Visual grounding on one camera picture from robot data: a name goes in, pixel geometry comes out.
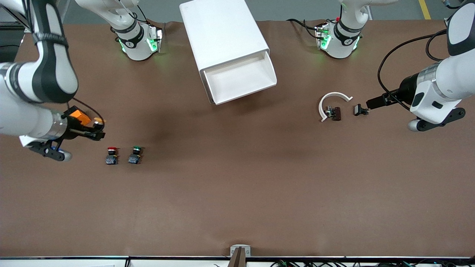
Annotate red push button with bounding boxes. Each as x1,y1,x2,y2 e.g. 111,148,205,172
105,146,119,165

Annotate small brown electrical component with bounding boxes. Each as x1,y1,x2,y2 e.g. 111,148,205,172
325,106,342,122

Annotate black right base cable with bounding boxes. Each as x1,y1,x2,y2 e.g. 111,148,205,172
124,3,150,27

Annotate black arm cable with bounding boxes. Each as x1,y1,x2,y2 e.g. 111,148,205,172
377,28,450,112
70,97,106,123

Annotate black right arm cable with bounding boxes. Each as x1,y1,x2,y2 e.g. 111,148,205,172
70,97,106,123

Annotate white curved plastic clip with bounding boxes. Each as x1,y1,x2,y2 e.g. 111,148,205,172
318,92,353,123

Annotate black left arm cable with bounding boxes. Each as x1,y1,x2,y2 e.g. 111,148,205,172
377,28,450,112

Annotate orange button box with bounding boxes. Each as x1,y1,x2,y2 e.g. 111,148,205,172
70,106,92,127

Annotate black left base cable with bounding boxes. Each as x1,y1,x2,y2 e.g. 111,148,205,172
286,18,327,40

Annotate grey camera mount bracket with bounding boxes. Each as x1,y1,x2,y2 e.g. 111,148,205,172
228,244,252,267

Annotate black table edge rail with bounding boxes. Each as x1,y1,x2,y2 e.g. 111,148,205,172
0,255,475,260

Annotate green push button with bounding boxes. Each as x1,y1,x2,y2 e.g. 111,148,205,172
128,146,144,165

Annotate black base cable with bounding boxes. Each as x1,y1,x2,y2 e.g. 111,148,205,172
286,18,327,40
124,3,150,27

